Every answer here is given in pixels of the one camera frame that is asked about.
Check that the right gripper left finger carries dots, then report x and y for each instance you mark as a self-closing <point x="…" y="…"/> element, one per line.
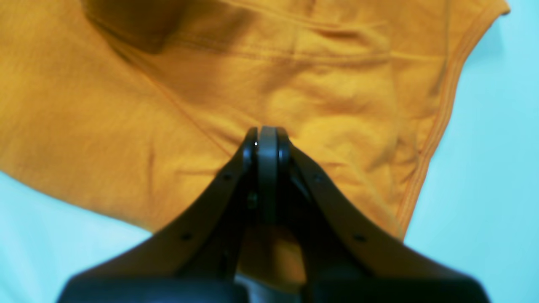
<point x="193" y="259"/>

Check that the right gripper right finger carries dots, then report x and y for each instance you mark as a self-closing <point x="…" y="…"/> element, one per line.
<point x="347" y="258"/>

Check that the orange T-shirt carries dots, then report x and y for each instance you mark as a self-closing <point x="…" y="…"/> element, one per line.
<point x="129" y="107"/>

